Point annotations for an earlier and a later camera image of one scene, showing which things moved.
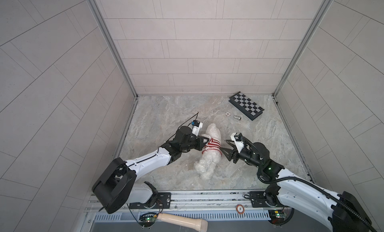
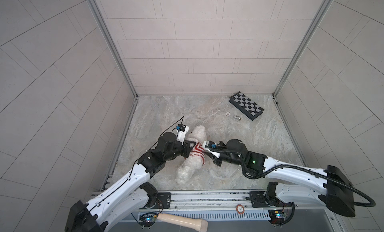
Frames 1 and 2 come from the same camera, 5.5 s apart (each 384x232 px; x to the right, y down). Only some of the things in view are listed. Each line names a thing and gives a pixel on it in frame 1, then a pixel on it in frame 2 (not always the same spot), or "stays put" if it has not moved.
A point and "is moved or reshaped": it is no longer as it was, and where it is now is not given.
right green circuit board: x=277 y=216 stays put
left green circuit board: x=147 y=220 stays put
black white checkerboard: x=245 y=105 stays put
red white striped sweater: x=212 y=144 is moved or reshaped
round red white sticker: x=240 y=208 stays put
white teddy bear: x=211 y=154 -> x=190 y=166
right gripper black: x=231 y=154 -> x=215 y=160
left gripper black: x=199 y=145 -> x=185 y=148
